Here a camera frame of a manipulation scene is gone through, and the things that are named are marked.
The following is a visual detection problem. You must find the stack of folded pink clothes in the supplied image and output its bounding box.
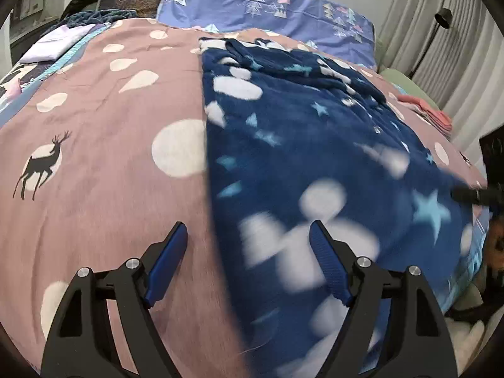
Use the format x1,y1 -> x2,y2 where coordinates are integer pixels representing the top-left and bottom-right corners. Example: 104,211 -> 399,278
397,94 -> 453,139

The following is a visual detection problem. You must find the pink polka dot duvet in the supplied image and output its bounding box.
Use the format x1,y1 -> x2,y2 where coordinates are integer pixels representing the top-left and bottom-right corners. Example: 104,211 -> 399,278
1,18 -> 484,377

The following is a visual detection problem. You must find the purple tree print pillow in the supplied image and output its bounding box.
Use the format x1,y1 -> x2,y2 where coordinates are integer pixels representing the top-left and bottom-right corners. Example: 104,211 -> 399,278
156,0 -> 376,69

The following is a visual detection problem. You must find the green pillow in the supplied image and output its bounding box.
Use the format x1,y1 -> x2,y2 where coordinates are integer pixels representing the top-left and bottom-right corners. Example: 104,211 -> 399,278
379,68 -> 439,110

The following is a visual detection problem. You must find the folded lavender cloth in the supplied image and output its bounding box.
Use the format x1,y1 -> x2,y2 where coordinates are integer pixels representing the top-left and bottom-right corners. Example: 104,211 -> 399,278
19,24 -> 94,64

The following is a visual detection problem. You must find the dark teal blanket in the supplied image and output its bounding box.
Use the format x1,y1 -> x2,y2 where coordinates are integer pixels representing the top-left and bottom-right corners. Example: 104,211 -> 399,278
42,9 -> 138,36

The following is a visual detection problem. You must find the black floor lamp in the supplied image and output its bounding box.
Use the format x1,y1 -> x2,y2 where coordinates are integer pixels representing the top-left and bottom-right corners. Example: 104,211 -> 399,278
408,7 -> 453,78

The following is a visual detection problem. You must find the navy star fleece pajama top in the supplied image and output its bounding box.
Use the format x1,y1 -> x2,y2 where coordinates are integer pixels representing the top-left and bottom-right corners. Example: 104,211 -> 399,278
200,38 -> 473,377

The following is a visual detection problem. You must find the grey curtain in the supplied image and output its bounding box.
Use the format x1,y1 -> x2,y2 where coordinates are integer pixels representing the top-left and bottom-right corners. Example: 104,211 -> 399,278
377,0 -> 503,168

